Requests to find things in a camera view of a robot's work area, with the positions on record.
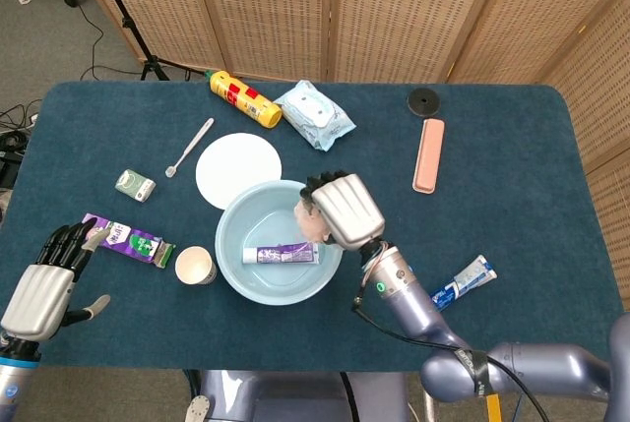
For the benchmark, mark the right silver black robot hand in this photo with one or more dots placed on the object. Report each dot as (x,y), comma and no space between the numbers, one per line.
(349,210)

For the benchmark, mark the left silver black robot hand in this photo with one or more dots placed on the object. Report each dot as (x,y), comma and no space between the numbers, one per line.
(39,299)

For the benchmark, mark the pink bath pouf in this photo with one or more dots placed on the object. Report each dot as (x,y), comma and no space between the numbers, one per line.
(310,230)

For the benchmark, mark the blue toothpaste tube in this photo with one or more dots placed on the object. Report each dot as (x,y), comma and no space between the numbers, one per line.
(467,279)

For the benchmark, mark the white paper cup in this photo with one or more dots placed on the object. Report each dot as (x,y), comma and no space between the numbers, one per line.
(194,264)

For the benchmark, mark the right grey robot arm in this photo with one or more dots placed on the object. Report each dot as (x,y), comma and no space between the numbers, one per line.
(418,304)

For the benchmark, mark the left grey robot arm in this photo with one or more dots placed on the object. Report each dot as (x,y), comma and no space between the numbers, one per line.
(12,382)

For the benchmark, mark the purple toothpaste tube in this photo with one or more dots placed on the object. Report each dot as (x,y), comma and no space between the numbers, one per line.
(280,254)

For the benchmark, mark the light blue plastic basin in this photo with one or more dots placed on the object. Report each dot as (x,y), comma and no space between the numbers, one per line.
(275,284)

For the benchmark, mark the purple green box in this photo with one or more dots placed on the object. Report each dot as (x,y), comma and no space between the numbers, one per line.
(133,240)

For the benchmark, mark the pink toothbrush case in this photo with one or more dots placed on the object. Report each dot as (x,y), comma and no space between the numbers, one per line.
(428,156)

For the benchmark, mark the light blue wet wipes pack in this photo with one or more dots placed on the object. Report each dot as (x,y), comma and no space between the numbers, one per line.
(315,114)

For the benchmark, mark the white round plate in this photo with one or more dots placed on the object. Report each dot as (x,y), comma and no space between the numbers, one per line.
(236,166)

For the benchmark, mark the black round disc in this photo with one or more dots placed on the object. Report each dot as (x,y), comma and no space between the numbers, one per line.
(423,102)

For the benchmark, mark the dark blue table cloth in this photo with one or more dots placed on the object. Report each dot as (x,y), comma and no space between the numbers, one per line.
(492,225)

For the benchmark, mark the small green tissue pack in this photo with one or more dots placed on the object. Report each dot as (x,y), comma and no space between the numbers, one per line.
(134,185)

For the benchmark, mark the yellow plastic bottle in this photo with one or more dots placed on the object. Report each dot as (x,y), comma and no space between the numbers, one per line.
(243,97)

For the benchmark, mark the white toothbrush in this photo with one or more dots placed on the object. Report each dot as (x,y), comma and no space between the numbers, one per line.
(192,144)

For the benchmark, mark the grey robot torso base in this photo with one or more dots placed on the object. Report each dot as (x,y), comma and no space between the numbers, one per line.
(295,392)

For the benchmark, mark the black tripod stand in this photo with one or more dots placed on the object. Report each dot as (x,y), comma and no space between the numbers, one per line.
(128,23)

